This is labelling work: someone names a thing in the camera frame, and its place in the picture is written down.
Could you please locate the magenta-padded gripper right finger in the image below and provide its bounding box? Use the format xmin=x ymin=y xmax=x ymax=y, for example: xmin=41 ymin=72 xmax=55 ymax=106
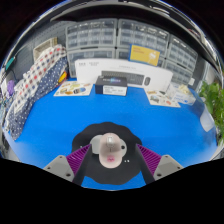
xmin=134 ymin=143 xmax=184 ymax=185

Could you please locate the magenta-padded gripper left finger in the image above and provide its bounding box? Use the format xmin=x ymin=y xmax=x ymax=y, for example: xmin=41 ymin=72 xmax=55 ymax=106
xmin=43 ymin=143 xmax=93 ymax=187

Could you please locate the pink beige computer mouse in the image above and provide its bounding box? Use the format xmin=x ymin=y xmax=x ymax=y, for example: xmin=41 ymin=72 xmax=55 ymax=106
xmin=98 ymin=132 xmax=123 ymax=169

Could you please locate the black fuzzy-shaped eyed mouse pad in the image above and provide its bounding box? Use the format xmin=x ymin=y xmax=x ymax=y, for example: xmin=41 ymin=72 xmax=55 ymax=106
xmin=70 ymin=121 xmax=144 ymax=186

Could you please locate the small sticker sheet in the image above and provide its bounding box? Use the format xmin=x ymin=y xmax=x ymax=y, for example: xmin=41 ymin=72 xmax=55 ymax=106
xmin=145 ymin=89 xmax=182 ymax=109

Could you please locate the clear plastic bag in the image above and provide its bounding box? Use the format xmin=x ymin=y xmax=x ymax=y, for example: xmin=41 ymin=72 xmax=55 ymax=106
xmin=166 ymin=82 xmax=198 ymax=106

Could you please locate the large food sticker sheet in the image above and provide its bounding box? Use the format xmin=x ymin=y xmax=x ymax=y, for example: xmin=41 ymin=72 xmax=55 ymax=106
xmin=53 ymin=80 xmax=94 ymax=98

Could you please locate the green leafy plant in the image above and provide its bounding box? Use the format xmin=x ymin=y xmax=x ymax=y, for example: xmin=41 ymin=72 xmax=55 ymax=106
xmin=198 ymin=80 xmax=224 ymax=141

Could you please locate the navy polka dot cloth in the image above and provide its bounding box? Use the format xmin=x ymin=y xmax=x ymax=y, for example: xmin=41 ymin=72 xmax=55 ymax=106
xmin=5 ymin=56 xmax=69 ymax=141

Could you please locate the yellow object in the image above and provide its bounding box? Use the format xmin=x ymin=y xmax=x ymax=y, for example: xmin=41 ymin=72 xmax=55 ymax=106
xmin=58 ymin=70 xmax=68 ymax=84

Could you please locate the small dark blue box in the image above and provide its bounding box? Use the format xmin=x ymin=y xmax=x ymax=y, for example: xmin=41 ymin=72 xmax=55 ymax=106
xmin=94 ymin=75 xmax=129 ymax=97

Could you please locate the purple object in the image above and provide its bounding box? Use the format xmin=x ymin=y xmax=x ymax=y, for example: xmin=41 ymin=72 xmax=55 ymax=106
xmin=6 ymin=79 xmax=16 ymax=96

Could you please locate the long white keyboard box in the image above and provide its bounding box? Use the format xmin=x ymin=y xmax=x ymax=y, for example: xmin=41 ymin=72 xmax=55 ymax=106
xmin=74 ymin=58 xmax=174 ymax=93

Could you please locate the grey tall drawer cabinet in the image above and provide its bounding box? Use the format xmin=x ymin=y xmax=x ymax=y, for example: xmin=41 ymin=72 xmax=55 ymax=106
xmin=164 ymin=34 xmax=198 ymax=86

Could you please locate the yellow and blue box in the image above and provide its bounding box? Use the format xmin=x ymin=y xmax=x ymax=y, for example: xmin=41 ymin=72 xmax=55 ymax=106
xmin=128 ymin=43 xmax=161 ymax=67

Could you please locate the teal bin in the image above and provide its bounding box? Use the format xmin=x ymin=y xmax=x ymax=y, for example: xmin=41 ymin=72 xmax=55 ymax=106
xmin=4 ymin=56 xmax=16 ymax=71

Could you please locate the white woven basket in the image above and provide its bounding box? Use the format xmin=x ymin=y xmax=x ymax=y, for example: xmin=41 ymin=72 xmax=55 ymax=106
xmin=32 ymin=36 xmax=58 ymax=61

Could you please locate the metal wall shelf unit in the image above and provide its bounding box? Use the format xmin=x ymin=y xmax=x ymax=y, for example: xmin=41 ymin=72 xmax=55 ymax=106
xmin=49 ymin=0 xmax=208 ymax=34

